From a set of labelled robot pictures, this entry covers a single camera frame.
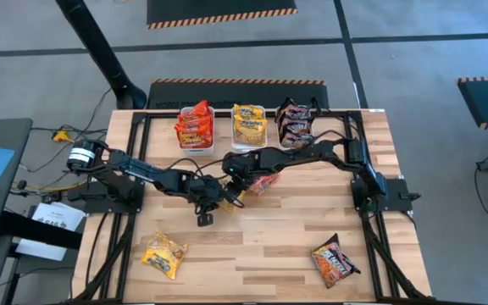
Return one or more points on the black desk beam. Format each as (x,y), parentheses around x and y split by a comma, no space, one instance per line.
(36,231)

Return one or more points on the black aluminium table frame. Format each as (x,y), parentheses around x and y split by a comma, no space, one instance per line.
(159,114)

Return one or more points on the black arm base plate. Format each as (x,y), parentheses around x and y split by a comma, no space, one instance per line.
(100,207)
(396,197)

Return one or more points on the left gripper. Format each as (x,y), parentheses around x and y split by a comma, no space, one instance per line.
(206,190)

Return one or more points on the yellow Maruchan ramen pack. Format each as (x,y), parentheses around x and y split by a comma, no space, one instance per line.
(227,206)
(248,112)
(250,133)
(163,254)

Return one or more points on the yellow power plug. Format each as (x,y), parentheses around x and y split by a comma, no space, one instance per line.
(62,136)

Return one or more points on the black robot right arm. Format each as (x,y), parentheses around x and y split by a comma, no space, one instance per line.
(312,152)

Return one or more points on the black camera stand pole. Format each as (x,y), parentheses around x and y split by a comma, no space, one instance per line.
(95,46)

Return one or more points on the white plastic bin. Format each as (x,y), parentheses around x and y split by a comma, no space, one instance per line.
(278,135)
(248,149)
(197,151)

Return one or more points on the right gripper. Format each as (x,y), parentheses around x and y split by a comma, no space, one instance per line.
(248,165)

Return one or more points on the white printed paper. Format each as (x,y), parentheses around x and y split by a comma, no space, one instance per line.
(57,214)

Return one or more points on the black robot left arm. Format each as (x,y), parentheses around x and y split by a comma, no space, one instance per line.
(142,169)

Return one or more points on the orange Saucy Noods pack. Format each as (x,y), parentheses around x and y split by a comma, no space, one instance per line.
(193,123)
(199,111)
(193,139)
(265,185)

